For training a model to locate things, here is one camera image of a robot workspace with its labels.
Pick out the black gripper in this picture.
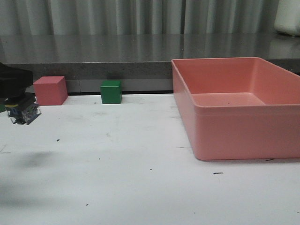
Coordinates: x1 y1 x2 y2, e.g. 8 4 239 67
0 63 32 98

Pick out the yellow push button switch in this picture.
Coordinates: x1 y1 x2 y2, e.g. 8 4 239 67
4 92 41 125

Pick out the green block at left edge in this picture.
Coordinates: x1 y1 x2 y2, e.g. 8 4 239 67
0 104 6 113

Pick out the pink cube block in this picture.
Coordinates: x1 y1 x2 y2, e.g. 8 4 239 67
33 76 68 106

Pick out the green cube block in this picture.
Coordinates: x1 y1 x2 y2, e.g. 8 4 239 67
100 80 122 104

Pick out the grey stone counter ledge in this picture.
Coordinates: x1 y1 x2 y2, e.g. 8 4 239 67
0 33 300 95

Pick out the pink plastic bin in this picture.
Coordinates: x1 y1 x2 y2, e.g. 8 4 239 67
172 57 300 160

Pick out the white container on counter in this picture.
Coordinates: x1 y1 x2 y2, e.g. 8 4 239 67
274 0 300 36

